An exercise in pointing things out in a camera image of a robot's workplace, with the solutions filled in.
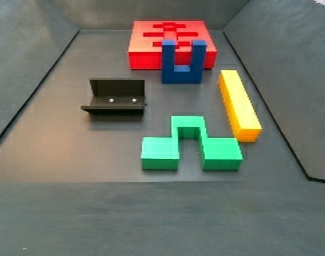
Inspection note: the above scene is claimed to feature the black angled fixture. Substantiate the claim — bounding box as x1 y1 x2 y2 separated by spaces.
81 78 146 113

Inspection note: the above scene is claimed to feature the red slotted board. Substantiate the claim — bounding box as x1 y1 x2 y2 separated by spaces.
127 20 218 70

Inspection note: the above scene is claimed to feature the green stepped block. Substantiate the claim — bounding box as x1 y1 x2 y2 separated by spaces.
141 116 243 171

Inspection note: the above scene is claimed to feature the blue U-shaped block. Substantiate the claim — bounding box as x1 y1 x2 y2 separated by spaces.
162 40 207 84

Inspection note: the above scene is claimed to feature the yellow long bar block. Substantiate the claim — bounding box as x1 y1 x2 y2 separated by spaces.
218 70 262 142

